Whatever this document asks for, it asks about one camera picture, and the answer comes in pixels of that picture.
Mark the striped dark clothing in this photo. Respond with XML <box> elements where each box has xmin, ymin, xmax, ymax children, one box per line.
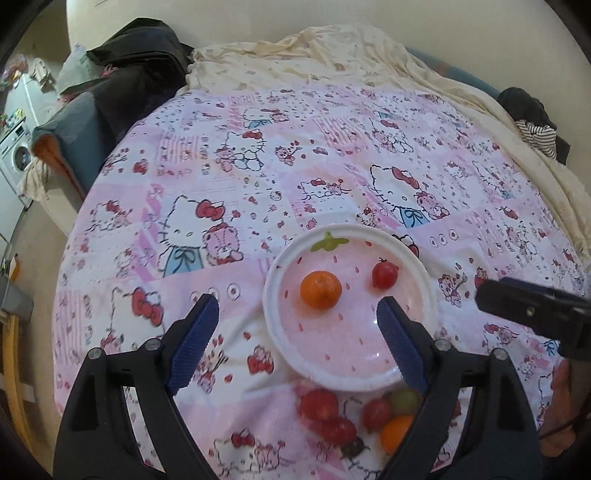
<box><xmin>497</xmin><ymin>87</ymin><xmax>571</xmax><ymax>165</ymax></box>

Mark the dark purple grape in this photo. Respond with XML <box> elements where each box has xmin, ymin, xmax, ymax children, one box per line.
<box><xmin>339</xmin><ymin>437</ymin><xmax>370</xmax><ymax>460</ymax></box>

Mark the white washing machine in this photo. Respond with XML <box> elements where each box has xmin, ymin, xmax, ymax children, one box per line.
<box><xmin>1</xmin><ymin>74</ymin><xmax>57</xmax><ymax>210</ymax></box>

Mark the large red strawberry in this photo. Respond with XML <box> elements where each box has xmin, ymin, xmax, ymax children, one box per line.
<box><xmin>298</xmin><ymin>389</ymin><xmax>339</xmax><ymax>422</ymax></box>

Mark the wooden chair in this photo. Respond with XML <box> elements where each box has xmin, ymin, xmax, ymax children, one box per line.
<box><xmin>1</xmin><ymin>311</ymin><xmax>33</xmax><ymax>453</ymax></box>

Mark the small orange tangerine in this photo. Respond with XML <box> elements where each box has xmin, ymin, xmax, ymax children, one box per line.
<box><xmin>300</xmin><ymin>271</ymin><xmax>342</xmax><ymax>310</ymax></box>

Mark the right hand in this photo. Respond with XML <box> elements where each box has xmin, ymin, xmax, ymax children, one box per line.
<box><xmin>539</xmin><ymin>359</ymin><xmax>590</xmax><ymax>458</ymax></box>

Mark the black clothing pile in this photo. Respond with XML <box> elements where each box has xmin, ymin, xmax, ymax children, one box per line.
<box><xmin>62</xmin><ymin>18</ymin><xmax>192</xmax><ymax>140</ymax></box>

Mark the blue orange cushion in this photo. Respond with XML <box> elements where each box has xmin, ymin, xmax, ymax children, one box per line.
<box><xmin>31</xmin><ymin>92</ymin><xmax>116</xmax><ymax>199</ymax></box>

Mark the green grape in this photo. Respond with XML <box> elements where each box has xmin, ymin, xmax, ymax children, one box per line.
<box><xmin>385</xmin><ymin>389</ymin><xmax>422</xmax><ymax>416</ymax></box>

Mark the pink Hello Kitty bedsheet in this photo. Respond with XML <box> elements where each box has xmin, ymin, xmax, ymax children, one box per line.
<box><xmin>53</xmin><ymin>86</ymin><xmax>588</xmax><ymax>479</ymax></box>

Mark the pink strawberry pattern plate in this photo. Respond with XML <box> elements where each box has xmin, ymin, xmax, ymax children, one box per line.
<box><xmin>263</xmin><ymin>224</ymin><xmax>438</xmax><ymax>392</ymax></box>

